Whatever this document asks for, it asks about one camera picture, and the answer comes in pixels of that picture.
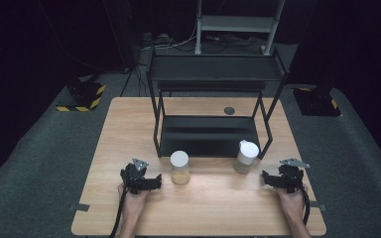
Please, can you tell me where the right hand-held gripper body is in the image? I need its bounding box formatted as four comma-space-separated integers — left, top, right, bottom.
276, 158, 312, 194

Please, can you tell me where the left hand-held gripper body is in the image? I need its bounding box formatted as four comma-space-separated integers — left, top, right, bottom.
120, 158, 150, 195

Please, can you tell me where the jar of yellow granules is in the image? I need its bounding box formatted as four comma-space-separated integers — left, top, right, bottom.
170, 150, 191, 185

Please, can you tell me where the jar of brown powder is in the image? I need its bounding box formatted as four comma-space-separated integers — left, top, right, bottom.
233, 139, 260, 176

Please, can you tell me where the black two-tier metal rack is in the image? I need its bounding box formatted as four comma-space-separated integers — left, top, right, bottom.
145, 44, 291, 161

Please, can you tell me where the person's right hand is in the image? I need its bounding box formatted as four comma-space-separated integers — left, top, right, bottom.
274, 187, 308, 217

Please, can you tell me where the person's left hand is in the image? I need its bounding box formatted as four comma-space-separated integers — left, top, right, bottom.
117, 183, 152, 217

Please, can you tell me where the grey tape strip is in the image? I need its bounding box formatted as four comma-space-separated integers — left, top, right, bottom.
68, 202, 90, 212
310, 200, 327, 212

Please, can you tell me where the striped black stand base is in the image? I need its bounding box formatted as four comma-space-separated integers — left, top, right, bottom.
55, 77, 107, 113
292, 86, 342, 117

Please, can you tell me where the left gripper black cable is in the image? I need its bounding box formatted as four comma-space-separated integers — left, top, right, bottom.
108, 187, 129, 238

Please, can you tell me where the white floor cable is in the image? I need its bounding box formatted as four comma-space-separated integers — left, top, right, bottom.
141, 19, 198, 52

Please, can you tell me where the grey metal stand frame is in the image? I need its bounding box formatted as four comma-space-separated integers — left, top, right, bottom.
194, 0, 286, 57

